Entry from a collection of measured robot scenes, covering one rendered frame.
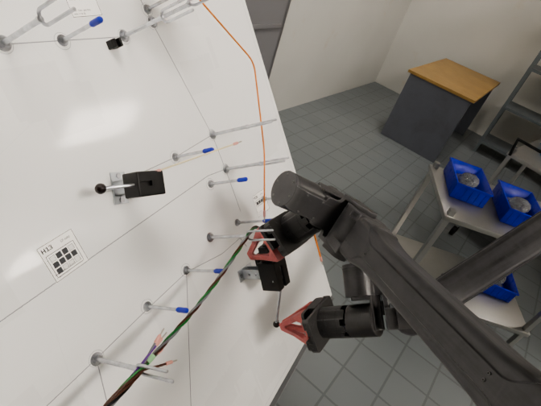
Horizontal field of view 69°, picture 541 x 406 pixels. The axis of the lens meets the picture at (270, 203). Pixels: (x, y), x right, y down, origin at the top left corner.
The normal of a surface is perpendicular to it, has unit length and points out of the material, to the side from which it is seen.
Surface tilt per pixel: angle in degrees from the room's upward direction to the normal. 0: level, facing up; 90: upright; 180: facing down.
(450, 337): 72
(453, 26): 90
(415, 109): 90
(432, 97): 90
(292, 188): 68
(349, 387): 0
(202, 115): 53
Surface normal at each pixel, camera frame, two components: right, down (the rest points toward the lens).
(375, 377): 0.27, -0.76
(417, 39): -0.60, 0.35
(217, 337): 0.84, -0.07
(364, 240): -0.83, -0.40
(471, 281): -0.23, -0.22
